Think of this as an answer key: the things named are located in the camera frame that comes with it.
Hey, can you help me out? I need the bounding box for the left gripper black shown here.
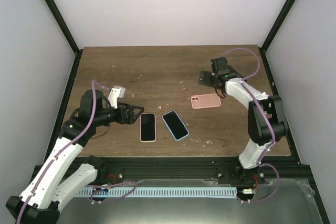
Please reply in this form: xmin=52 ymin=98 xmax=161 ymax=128
xmin=94 ymin=102 xmax=145 ymax=127

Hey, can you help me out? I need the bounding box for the white phone black screen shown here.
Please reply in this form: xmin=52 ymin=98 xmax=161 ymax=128
xmin=141 ymin=113 xmax=155 ymax=142

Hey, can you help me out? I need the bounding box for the light blue phone case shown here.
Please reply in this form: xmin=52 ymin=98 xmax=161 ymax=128
xmin=161 ymin=110 xmax=190 ymax=141

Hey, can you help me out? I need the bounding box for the beige phone case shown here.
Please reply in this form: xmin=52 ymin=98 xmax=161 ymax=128
xmin=139 ymin=112 xmax=157 ymax=143

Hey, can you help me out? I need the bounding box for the blue phone black screen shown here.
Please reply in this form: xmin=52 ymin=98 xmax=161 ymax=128
xmin=162 ymin=111 xmax=188 ymax=139

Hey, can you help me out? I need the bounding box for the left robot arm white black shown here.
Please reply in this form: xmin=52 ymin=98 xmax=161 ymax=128
xmin=6 ymin=86 xmax=144 ymax=223

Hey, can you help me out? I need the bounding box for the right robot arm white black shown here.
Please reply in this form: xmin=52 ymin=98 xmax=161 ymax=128
xmin=198 ymin=57 xmax=288 ymax=184

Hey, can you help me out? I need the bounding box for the pink phone case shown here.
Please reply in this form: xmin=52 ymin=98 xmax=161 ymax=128
xmin=190 ymin=93 xmax=222 ymax=109

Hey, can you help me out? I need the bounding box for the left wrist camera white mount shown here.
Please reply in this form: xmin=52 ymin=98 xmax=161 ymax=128
xmin=108 ymin=86 xmax=126 ymax=109

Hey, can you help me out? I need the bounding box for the left black table edge rail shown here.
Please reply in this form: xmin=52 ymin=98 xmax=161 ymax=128
xmin=44 ymin=49 xmax=83 ymax=162

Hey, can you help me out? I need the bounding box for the black table edge rail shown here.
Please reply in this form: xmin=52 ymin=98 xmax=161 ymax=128
xmin=44 ymin=49 xmax=83 ymax=162
xmin=258 ymin=47 xmax=301 ymax=166

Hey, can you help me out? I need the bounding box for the light blue slotted cable duct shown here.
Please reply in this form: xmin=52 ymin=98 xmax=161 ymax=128
xmin=75 ymin=187 xmax=237 ymax=198

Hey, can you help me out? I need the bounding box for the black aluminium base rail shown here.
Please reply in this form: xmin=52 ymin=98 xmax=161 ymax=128
xmin=89 ymin=156 xmax=266 ymax=185

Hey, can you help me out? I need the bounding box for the right black table edge rail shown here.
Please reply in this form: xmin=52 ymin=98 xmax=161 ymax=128
xmin=258 ymin=47 xmax=301 ymax=166

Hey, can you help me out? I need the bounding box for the left black frame post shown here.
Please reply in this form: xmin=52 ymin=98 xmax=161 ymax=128
xmin=44 ymin=0 xmax=80 ymax=55

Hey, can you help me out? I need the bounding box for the black frame post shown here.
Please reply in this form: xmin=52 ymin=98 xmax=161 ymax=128
xmin=44 ymin=0 xmax=80 ymax=55
xmin=261 ymin=0 xmax=296 ymax=52

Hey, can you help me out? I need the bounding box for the right black frame post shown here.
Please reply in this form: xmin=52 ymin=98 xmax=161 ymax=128
xmin=261 ymin=0 xmax=296 ymax=52

